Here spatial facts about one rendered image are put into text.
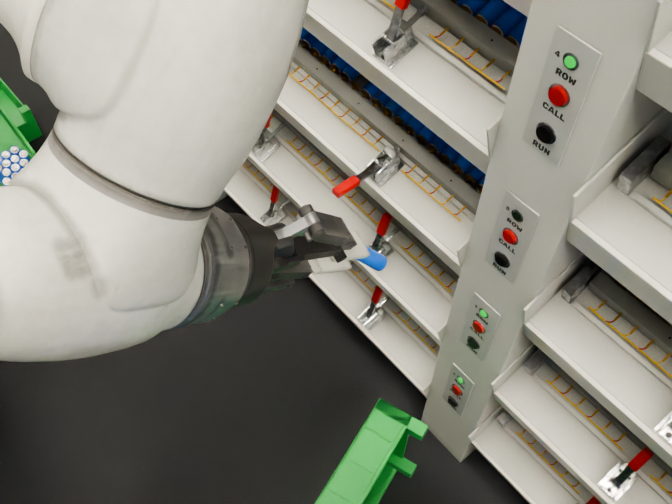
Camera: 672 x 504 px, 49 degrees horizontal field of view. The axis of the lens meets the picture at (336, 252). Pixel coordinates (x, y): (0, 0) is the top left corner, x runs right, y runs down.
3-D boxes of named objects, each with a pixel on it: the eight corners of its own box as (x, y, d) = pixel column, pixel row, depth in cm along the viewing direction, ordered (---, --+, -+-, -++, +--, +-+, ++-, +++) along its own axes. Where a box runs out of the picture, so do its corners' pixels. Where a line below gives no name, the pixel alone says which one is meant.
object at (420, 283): (444, 350, 106) (434, 323, 93) (200, 112, 131) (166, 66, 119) (544, 253, 108) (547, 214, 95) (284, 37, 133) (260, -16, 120)
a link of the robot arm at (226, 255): (228, 289, 49) (278, 282, 54) (169, 174, 51) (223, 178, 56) (141, 354, 53) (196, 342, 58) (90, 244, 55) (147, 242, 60)
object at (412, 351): (430, 402, 122) (419, 385, 109) (215, 181, 147) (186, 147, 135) (517, 316, 124) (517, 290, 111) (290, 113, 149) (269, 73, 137)
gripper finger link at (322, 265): (320, 270, 71) (314, 274, 72) (352, 267, 78) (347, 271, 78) (305, 244, 72) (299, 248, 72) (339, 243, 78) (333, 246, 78)
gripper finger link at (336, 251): (244, 236, 62) (255, 226, 61) (321, 227, 71) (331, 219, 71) (266, 276, 61) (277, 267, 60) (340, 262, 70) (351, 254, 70)
